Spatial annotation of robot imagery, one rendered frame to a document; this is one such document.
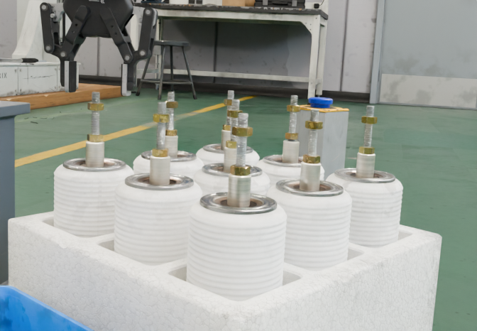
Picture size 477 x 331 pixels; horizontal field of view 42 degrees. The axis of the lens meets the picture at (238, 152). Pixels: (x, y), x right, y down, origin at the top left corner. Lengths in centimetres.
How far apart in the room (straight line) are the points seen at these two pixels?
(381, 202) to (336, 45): 503
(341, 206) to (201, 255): 17
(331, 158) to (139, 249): 45
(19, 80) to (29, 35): 55
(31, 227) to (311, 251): 33
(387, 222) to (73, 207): 37
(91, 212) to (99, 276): 10
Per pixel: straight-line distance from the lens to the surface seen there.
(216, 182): 73
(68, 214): 76
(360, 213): 76
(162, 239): 66
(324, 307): 63
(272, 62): 583
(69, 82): 77
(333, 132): 101
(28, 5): 444
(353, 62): 575
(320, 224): 66
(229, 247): 57
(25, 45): 430
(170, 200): 65
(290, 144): 84
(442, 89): 576
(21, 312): 75
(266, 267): 59
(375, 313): 73
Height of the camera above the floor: 40
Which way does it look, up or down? 9 degrees down
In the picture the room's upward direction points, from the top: 3 degrees clockwise
